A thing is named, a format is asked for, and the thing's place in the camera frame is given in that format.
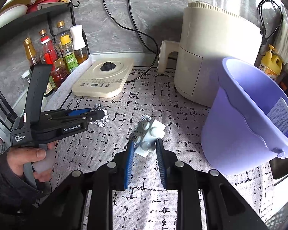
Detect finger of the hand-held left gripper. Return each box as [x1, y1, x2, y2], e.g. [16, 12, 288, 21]
[42, 108, 92, 117]
[48, 110, 105, 125]

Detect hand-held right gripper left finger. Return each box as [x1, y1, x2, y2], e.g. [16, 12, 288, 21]
[36, 141, 137, 230]

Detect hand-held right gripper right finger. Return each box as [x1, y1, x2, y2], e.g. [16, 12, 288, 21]
[156, 138, 264, 230]

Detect foil ball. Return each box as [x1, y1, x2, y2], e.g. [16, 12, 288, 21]
[90, 103, 110, 128]

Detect white blister pack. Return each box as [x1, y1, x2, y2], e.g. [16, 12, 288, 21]
[128, 115, 166, 159]

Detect purple plastic bucket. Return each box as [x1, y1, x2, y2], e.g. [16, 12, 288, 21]
[201, 57, 288, 176]

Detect person's left forearm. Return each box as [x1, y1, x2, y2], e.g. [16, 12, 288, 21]
[0, 149, 44, 222]

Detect person's left hand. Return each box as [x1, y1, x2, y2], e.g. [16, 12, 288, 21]
[7, 141, 58, 184]

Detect cream kettle base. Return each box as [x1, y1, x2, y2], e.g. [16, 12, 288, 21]
[72, 57, 135, 98]

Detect white printed table mat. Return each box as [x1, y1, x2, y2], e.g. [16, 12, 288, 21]
[47, 66, 277, 230]

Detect small clear bottle white cap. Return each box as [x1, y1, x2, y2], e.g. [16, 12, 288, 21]
[20, 69, 33, 85]

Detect yellow cap green label bottle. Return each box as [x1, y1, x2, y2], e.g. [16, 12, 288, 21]
[60, 34, 79, 74]

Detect red label oil bottle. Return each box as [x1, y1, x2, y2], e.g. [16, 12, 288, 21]
[39, 29, 66, 87]

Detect white oil sprayer bottle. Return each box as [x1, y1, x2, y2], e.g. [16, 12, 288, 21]
[69, 24, 90, 64]

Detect dark sauce bottle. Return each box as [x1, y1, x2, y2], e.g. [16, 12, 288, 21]
[22, 38, 56, 97]

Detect clear bottle with gold cap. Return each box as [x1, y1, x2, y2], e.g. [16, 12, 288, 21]
[55, 21, 70, 44]

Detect black shelf rack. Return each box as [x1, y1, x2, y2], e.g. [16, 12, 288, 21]
[0, 0, 81, 106]

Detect stainless steel sink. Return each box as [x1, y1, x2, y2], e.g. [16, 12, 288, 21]
[271, 158, 288, 181]

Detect cream air fryer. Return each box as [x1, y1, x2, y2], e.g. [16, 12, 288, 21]
[157, 1, 264, 107]

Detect yellow detergent bottle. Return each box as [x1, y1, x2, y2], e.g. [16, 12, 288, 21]
[258, 44, 284, 81]

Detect black power cable with plug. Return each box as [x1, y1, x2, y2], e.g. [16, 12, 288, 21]
[123, 0, 159, 83]
[98, 0, 159, 54]

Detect hanging black cable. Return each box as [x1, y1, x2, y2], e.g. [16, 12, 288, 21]
[256, 0, 286, 45]

